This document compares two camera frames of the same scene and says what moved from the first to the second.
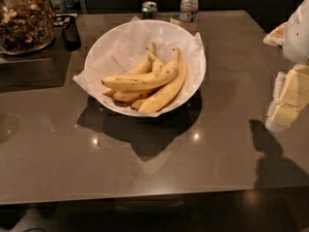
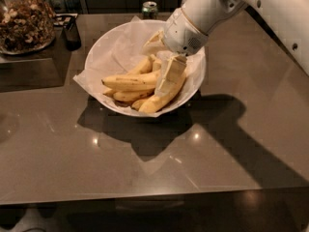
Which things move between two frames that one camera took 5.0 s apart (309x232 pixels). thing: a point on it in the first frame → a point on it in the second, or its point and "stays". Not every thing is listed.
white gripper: (297, 36) → (182, 35)
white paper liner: (120, 48) stays
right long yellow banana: (163, 96) stays
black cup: (70, 30) stays
